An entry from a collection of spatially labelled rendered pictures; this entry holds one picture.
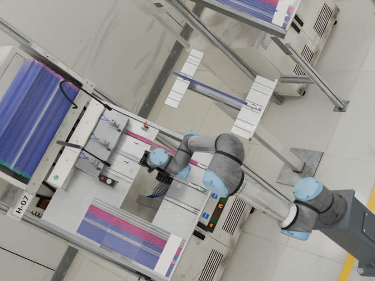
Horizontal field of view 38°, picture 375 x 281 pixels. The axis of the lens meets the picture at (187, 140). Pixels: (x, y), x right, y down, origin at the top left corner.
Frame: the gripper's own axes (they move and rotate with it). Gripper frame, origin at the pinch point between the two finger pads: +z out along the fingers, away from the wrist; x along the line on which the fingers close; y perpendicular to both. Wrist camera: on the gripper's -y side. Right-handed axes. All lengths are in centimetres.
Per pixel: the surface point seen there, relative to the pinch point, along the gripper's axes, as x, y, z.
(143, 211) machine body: 18.4, -12.9, 44.6
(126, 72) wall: -92, 35, 178
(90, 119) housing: -7.6, 37.6, 4.0
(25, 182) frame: 35, 50, 0
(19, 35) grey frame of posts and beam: -23, 84, -14
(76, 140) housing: 5.3, 38.9, 4.4
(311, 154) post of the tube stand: -58, -89, 33
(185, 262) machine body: 34, -46, 35
